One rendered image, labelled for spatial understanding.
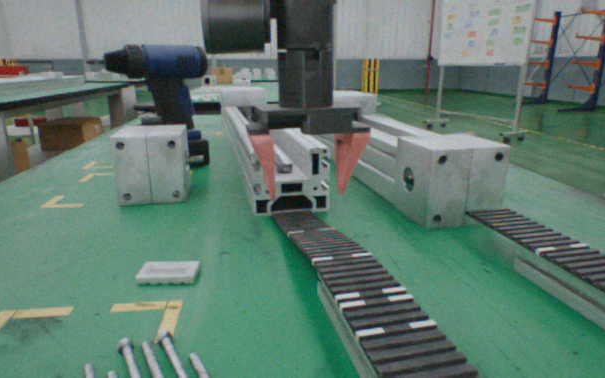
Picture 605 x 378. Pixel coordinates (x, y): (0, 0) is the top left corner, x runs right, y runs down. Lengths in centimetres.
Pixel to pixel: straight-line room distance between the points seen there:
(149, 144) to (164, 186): 6
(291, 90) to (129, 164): 27
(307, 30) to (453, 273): 26
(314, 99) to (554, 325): 28
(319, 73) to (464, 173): 21
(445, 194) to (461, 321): 20
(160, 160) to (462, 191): 39
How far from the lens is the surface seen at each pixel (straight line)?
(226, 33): 42
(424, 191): 51
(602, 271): 40
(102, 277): 43
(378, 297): 30
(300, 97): 42
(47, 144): 444
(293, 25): 42
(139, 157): 60
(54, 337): 36
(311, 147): 53
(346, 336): 30
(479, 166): 52
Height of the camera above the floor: 96
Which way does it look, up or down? 17 degrees down
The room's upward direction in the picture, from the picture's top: straight up
